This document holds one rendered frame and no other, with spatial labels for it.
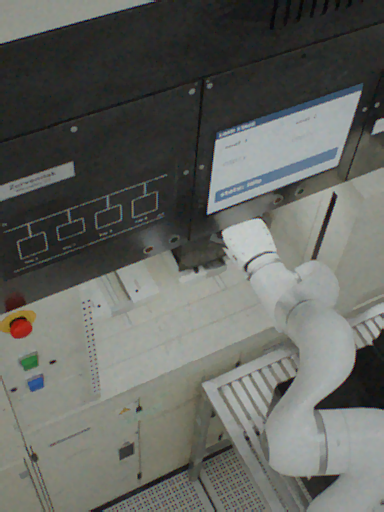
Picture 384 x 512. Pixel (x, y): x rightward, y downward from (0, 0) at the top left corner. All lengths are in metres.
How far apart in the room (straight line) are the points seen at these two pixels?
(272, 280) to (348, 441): 0.48
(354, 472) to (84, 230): 0.57
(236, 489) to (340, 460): 1.49
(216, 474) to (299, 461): 1.51
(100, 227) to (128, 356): 0.69
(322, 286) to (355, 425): 0.36
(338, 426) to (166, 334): 0.80
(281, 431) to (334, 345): 0.16
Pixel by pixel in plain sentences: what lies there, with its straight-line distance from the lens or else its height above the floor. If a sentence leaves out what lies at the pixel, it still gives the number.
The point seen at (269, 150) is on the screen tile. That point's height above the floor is 1.59.
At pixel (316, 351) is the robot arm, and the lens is 1.19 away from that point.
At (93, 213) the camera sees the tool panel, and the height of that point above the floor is 1.59.
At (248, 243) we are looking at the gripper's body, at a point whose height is 1.22.
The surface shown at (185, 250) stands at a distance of 1.82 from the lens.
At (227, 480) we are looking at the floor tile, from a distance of 2.67.
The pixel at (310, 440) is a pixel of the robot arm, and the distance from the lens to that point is 1.17.
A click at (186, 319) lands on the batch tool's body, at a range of 1.91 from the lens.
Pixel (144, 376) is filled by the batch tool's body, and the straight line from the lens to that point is 1.84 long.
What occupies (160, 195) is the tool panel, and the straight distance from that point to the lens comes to 1.23.
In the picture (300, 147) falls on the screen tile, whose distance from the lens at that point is 1.34.
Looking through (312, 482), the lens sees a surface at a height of 0.83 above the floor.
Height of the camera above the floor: 2.53
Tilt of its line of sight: 56 degrees down
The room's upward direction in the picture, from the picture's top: 5 degrees clockwise
